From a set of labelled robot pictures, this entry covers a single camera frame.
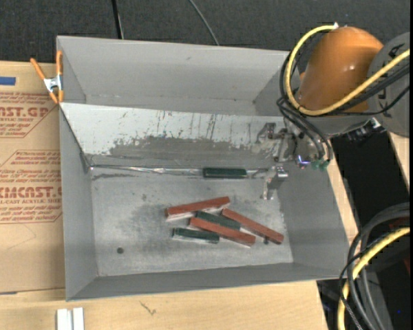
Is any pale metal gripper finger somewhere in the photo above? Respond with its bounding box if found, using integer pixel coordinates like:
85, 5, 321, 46
260, 164, 290, 201
255, 122, 282, 151

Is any red-brown flat block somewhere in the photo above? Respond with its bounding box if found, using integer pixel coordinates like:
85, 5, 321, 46
220, 208, 285, 245
187, 217, 257, 249
164, 196, 232, 223

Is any dark green flat block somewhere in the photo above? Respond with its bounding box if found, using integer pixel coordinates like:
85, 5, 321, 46
193, 210, 242, 232
171, 227, 221, 245
202, 167, 248, 179

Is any black cylinder on white bracket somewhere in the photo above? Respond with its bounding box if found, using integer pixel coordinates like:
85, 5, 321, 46
343, 118, 383, 142

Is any grey metal bin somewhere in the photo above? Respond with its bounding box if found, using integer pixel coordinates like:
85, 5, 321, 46
56, 35, 352, 302

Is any brown cardboard board, red print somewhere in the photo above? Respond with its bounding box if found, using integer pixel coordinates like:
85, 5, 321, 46
0, 59, 67, 295

